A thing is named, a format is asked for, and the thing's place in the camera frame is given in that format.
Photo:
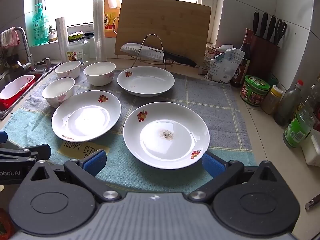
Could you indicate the yellow lidded spice jar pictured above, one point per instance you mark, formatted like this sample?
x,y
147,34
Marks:
x,y
271,100

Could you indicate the green lidded sauce jar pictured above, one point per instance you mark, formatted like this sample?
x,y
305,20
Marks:
x,y
253,92

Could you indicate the white blue printed bag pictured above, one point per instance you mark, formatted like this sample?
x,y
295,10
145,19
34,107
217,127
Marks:
x,y
225,67

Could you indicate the tall plastic wrap roll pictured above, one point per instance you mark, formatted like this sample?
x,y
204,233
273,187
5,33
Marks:
x,y
99,30

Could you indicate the short plastic wrap roll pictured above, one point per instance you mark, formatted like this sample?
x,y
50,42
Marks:
x,y
62,40

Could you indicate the small potted plant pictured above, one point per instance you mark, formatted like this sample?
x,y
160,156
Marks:
x,y
52,36

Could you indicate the dark soy sauce bottle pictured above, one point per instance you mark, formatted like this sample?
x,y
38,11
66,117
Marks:
x,y
243,67

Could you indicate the glass jar with lid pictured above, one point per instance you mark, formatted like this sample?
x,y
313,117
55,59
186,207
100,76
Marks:
x,y
77,50

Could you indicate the bamboo cutting board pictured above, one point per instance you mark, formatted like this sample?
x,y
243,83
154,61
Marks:
x,y
162,22

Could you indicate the green dish soap bottle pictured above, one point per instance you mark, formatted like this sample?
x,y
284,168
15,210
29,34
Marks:
x,y
40,27

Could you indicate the white floral bowl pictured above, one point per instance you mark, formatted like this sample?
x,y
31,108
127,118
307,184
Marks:
x,y
58,90
67,67
100,75

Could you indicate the steel faucet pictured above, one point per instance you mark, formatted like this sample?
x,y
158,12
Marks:
x,y
25,45

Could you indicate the blue grey checked towel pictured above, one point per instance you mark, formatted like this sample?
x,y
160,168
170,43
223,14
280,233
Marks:
x,y
220,120

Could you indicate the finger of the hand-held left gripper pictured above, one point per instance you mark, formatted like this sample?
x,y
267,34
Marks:
x,y
3,137
22,152

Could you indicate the glass bottle with red cap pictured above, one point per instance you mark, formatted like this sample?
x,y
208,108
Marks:
x,y
287,105

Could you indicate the orange cooking oil jug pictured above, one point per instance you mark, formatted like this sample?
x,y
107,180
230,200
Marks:
x,y
111,17

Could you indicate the red plastic basin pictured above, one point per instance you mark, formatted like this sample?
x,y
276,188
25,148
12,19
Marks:
x,y
7,103

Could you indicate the amber glass bottle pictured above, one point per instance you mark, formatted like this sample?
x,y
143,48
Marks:
x,y
315,92

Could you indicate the green label glass bottle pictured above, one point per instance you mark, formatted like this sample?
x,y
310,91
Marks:
x,y
297,127

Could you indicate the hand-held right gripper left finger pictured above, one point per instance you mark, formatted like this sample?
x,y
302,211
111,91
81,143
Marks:
x,y
93,162

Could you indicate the small green capped jar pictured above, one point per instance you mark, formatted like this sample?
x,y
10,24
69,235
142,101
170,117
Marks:
x,y
272,81

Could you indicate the white red printed bag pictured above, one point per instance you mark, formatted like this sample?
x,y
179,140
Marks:
x,y
222,48

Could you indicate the brown knife block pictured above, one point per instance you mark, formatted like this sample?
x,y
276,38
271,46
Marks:
x,y
262,57

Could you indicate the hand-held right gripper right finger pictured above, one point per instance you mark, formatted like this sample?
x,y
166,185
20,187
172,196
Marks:
x,y
212,165

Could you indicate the pink cloth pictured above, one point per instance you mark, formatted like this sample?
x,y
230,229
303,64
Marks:
x,y
8,38

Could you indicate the black kitchen scissors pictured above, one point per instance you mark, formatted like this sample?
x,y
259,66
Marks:
x,y
280,32

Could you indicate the red object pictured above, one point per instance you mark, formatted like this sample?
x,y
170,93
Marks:
x,y
5,225

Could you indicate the white plastic container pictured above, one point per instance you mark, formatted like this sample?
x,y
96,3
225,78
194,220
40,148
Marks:
x,y
312,150

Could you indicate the white strainer basket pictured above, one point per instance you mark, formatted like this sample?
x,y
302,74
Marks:
x,y
15,87

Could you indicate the steel sink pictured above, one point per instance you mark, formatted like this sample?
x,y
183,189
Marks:
x,y
47,66

